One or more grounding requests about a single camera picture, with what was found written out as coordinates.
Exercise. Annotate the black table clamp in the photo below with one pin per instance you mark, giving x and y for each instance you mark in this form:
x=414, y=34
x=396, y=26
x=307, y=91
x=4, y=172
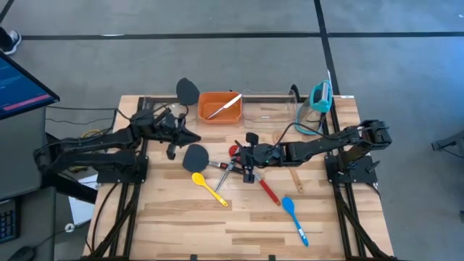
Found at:
x=295, y=93

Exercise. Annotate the black keyboard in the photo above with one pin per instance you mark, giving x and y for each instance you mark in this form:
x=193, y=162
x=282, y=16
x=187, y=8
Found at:
x=7, y=224

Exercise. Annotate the black aluminium table frame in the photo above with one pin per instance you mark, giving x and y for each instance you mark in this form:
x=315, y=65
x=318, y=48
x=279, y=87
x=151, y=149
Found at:
x=346, y=217

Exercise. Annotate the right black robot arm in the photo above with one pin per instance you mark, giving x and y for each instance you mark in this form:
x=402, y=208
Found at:
x=319, y=146

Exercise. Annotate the round black spatula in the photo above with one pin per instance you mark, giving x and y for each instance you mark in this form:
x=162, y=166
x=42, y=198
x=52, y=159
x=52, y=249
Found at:
x=195, y=158
x=187, y=92

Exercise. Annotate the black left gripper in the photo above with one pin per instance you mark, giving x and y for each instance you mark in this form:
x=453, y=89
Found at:
x=170, y=130

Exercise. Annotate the black stand leg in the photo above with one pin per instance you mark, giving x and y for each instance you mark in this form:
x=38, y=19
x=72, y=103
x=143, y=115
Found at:
x=449, y=141

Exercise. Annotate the computer monitor blue screen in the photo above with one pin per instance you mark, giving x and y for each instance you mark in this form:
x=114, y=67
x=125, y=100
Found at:
x=21, y=87

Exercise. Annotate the black computer mouse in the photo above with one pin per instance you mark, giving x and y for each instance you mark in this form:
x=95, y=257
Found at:
x=21, y=254

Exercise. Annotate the orange plastic bin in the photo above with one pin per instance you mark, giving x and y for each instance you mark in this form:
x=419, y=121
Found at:
x=217, y=112

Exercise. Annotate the person's foot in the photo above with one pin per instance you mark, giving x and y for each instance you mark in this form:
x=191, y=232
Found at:
x=11, y=40

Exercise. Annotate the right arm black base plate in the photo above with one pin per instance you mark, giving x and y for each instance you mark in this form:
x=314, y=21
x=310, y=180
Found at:
x=348, y=177

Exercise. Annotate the red spoon steel shaft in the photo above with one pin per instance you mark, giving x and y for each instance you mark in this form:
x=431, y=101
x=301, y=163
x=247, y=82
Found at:
x=270, y=192

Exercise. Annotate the grey cabinet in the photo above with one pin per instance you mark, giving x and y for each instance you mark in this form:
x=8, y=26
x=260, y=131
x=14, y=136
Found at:
x=18, y=152

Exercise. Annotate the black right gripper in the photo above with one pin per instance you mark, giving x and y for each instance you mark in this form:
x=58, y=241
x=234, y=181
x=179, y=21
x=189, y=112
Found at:
x=264, y=156

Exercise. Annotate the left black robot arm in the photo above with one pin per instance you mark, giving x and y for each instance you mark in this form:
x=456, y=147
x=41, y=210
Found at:
x=90, y=145

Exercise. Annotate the blue silicone spoon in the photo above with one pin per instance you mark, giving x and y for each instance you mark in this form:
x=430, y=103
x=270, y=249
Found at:
x=289, y=206

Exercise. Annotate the wooden slotted spatula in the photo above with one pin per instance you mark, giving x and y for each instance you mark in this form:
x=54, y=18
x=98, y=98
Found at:
x=297, y=183

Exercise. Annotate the yellow silicone spoon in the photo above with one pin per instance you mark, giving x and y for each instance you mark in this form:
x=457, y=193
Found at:
x=198, y=178

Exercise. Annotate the white box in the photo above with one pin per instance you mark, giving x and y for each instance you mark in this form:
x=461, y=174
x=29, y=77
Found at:
x=81, y=203

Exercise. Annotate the clear plastic bin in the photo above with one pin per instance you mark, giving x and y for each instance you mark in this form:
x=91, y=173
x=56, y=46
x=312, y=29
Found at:
x=188, y=112
x=268, y=117

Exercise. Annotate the metal tongs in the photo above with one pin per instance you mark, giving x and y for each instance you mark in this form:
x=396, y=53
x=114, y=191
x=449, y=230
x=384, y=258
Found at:
x=224, y=107

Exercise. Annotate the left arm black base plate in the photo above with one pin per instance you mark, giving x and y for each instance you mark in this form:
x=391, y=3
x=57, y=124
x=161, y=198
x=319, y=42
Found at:
x=119, y=178

